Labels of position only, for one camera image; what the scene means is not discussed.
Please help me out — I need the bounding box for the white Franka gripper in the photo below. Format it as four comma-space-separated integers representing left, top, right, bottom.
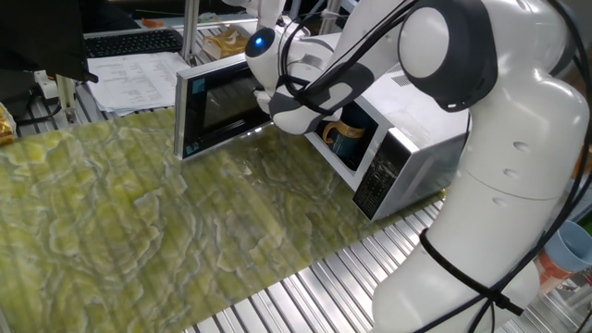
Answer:
253, 88, 274, 116

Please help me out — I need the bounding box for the orange paper cup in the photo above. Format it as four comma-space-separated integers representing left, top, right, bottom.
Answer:
536, 252, 574, 295

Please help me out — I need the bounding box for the black keyboard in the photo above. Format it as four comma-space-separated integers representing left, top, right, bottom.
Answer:
84, 28, 185, 59

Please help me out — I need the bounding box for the black monitor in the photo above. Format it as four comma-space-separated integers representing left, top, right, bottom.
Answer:
0, 0, 100, 84

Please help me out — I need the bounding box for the golden snack bag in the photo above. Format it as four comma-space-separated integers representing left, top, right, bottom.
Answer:
0, 102, 18, 147

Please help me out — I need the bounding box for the short aluminium post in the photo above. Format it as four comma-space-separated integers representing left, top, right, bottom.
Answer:
55, 73, 78, 125

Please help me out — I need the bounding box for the black camera cable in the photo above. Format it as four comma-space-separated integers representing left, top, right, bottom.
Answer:
277, 0, 592, 333

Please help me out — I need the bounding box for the light blue plastic cup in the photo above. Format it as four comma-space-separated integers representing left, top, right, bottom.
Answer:
543, 220, 592, 274

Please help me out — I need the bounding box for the aluminium frame post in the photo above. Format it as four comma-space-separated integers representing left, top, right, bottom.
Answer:
318, 0, 343, 36
180, 0, 201, 69

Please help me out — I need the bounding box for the silver microwave oven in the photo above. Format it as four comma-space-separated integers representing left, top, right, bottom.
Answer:
302, 31, 471, 222

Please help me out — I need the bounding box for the clear glass cup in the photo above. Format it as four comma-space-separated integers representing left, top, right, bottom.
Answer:
279, 18, 311, 41

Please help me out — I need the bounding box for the white power strip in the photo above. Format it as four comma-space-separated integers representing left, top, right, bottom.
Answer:
34, 68, 59, 101

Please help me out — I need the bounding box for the green marble pattern mat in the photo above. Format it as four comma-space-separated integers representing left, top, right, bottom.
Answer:
0, 106, 452, 333

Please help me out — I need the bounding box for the teal mug with yellow handle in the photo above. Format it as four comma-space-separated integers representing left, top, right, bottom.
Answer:
322, 118, 367, 158

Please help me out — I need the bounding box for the black glass microwave door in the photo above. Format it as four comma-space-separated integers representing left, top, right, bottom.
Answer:
174, 53, 274, 162

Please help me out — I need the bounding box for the white printed paper stack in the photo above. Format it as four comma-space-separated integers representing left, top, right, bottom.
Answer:
86, 51, 191, 117

